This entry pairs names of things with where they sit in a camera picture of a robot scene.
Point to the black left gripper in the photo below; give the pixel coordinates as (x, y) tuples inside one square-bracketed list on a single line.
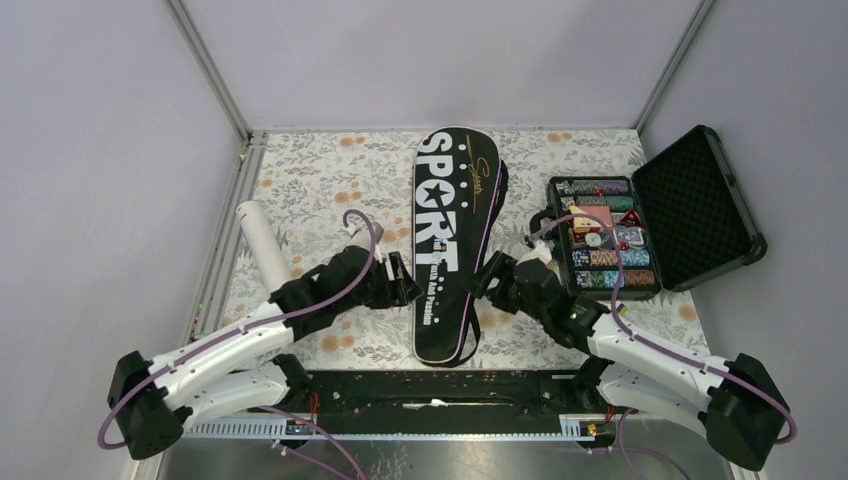
[(399, 291)]

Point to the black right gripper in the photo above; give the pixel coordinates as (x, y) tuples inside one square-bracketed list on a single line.
[(501, 266)]

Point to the white shuttlecock tube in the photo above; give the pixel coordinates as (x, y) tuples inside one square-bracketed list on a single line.
[(273, 267)]

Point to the black racket cover bag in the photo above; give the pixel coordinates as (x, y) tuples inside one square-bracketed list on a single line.
[(459, 187)]

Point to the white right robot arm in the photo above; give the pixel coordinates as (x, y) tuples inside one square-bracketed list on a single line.
[(735, 405)]

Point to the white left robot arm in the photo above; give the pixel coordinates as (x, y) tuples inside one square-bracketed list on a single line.
[(153, 401)]

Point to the red playing card box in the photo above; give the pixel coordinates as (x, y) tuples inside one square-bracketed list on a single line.
[(591, 218)]

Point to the floral table mat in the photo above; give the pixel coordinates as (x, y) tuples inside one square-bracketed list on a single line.
[(306, 181)]

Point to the black poker chip case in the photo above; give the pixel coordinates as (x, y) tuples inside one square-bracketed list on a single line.
[(676, 222)]

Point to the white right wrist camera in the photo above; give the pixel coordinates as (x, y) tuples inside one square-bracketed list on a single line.
[(539, 251)]

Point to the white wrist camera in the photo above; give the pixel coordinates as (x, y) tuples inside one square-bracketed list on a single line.
[(360, 236), (539, 251)]

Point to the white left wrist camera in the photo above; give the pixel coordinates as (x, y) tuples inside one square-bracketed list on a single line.
[(360, 236)]

